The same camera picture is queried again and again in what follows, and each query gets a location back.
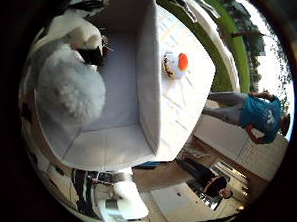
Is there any white fluffy sheep plush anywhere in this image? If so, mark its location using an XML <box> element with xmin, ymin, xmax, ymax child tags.
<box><xmin>31</xmin><ymin>22</ymin><xmax>114</xmax><ymax>128</ymax></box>

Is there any grey fabric container box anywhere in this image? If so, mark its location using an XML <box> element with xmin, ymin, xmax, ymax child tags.
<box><xmin>32</xmin><ymin>0</ymin><xmax>167</xmax><ymax>175</ymax></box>

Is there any white ball toy orange nose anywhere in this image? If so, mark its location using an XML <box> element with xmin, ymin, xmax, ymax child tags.
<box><xmin>160</xmin><ymin>50</ymin><xmax>191</xmax><ymax>81</ymax></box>

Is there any blue control box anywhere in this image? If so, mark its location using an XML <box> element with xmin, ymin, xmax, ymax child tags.
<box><xmin>134</xmin><ymin>160</ymin><xmax>162</xmax><ymax>171</ymax></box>

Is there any white low counter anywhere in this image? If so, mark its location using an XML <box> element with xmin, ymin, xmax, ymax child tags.
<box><xmin>192</xmin><ymin>110</ymin><xmax>291</xmax><ymax>187</ymax></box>

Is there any person in blue shirt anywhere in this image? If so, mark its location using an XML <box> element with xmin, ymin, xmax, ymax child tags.
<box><xmin>201</xmin><ymin>88</ymin><xmax>293</xmax><ymax>148</ymax></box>

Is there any person in black clothes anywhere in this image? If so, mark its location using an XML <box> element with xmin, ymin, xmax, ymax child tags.
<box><xmin>175</xmin><ymin>155</ymin><xmax>235</xmax><ymax>204</ymax></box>

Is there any white flat floor board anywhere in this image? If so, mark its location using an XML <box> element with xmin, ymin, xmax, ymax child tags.
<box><xmin>148</xmin><ymin>182</ymin><xmax>202</xmax><ymax>222</ymax></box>

